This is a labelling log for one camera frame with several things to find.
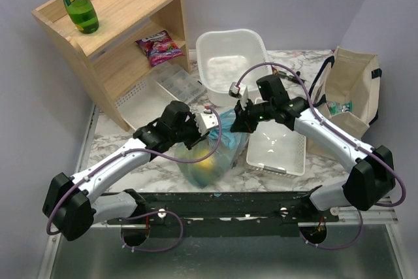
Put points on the green snack packet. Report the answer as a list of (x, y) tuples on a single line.
[(337, 108)]

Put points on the wooden shelf unit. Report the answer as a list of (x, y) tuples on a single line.
[(109, 62)]

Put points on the small black tool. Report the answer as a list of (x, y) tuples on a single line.
[(287, 76)]

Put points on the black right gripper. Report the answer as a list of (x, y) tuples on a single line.
[(245, 117)]

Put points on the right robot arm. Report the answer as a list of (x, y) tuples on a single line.
[(370, 177)]

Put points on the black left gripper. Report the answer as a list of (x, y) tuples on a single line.
[(191, 132)]

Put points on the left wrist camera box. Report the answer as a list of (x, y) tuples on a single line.
[(206, 120)]

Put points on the clear plastic organizer box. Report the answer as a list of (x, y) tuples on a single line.
[(178, 82)]

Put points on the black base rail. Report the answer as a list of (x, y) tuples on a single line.
[(230, 214)]

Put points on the large white plastic tub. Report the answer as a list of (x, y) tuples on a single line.
[(222, 58)]

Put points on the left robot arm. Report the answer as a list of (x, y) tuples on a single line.
[(74, 203)]

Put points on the floral canvas tote bag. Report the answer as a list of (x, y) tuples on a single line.
[(349, 76)]

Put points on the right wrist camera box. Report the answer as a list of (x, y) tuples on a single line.
[(239, 92)]

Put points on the white perforated plastic basket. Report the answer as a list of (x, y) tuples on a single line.
[(275, 148)]

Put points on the green glass bottle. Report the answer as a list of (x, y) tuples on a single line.
[(82, 15)]

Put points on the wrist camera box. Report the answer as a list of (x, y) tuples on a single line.
[(239, 92), (206, 120)]

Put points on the yellow lemon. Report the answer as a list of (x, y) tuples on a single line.
[(208, 163)]

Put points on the pink candy bag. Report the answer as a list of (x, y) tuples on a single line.
[(159, 48)]

